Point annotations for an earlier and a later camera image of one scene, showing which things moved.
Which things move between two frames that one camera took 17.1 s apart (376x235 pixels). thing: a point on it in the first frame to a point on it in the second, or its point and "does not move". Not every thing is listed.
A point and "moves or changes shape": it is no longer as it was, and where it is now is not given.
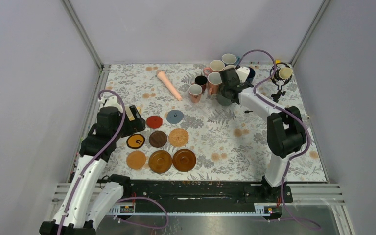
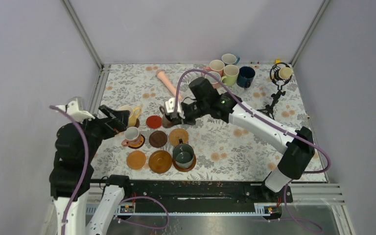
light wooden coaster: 178,137 does not move
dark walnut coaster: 158,138 does not move
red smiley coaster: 154,122 does not move
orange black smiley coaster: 135,141 does not move
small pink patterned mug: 195,91 moves or changes shape
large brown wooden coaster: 160,161 does not move
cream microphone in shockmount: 283,73 does not move
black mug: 201,80 moves or changes shape
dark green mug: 223,101 moves or changes shape
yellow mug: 129,114 does not move
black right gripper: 223,88 to 187,120
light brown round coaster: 135,159 does not move
